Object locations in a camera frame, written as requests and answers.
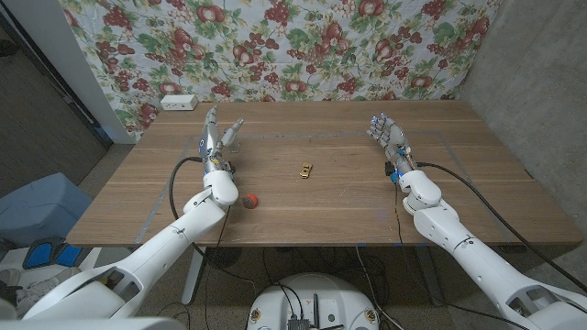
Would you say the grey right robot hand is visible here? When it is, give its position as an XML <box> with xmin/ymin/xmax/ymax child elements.
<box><xmin>366</xmin><ymin>113</ymin><xmax>417</xmax><ymax>175</ymax></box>

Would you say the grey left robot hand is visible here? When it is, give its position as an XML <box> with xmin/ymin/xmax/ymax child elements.
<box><xmin>197</xmin><ymin>104</ymin><xmax>245</xmax><ymax>174</ymax></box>

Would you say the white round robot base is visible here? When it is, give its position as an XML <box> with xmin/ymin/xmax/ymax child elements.
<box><xmin>246</xmin><ymin>272</ymin><xmax>381</xmax><ymax>330</ymax></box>

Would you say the white power strip box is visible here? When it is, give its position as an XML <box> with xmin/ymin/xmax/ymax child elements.
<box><xmin>160</xmin><ymin>93</ymin><xmax>199</xmax><ymax>112</ymax></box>

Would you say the round black floor fan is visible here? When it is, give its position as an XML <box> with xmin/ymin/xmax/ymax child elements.
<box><xmin>205</xmin><ymin>247</ymin><xmax>243</xmax><ymax>270</ymax></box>

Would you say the fruit print backdrop cloth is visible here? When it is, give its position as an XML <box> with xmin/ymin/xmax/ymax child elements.
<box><xmin>58</xmin><ymin>0</ymin><xmax>504</xmax><ymax>141</ymax></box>

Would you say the white table leg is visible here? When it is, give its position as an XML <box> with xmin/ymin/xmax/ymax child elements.
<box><xmin>181</xmin><ymin>247</ymin><xmax>207</xmax><ymax>306</ymax></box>

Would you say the grey table leg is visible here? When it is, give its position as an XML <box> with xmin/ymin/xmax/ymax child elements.
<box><xmin>415</xmin><ymin>245</ymin><xmax>446</xmax><ymax>307</ymax></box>

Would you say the blue grey storage bin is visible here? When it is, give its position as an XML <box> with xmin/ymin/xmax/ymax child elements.
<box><xmin>0</xmin><ymin>172</ymin><xmax>93</xmax><ymax>248</ymax></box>

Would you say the black and blue foot pedal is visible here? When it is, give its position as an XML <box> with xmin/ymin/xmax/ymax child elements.
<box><xmin>22</xmin><ymin>236</ymin><xmax>86</xmax><ymax>270</ymax></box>

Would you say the white sneaker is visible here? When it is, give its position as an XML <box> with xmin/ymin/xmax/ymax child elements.
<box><xmin>0</xmin><ymin>268</ymin><xmax>22</xmax><ymax>290</ymax></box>
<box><xmin>13</xmin><ymin>267</ymin><xmax>82</xmax><ymax>317</ymax></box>

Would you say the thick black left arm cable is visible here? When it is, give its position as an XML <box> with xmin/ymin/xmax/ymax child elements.
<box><xmin>168</xmin><ymin>156</ymin><xmax>258</xmax><ymax>294</ymax></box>

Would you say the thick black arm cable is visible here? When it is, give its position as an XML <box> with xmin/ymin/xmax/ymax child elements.
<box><xmin>168</xmin><ymin>156</ymin><xmax>258</xmax><ymax>294</ymax></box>
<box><xmin>415</xmin><ymin>160</ymin><xmax>587</xmax><ymax>293</ymax></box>

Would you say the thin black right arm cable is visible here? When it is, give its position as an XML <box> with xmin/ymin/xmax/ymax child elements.
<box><xmin>393</xmin><ymin>181</ymin><xmax>533</xmax><ymax>330</ymax></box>

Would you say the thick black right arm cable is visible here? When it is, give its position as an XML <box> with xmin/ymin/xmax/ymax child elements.
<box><xmin>415</xmin><ymin>160</ymin><xmax>587</xmax><ymax>293</ymax></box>

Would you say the grey floor cable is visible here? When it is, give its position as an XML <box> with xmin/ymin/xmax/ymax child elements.
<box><xmin>355</xmin><ymin>245</ymin><xmax>404</xmax><ymax>330</ymax></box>

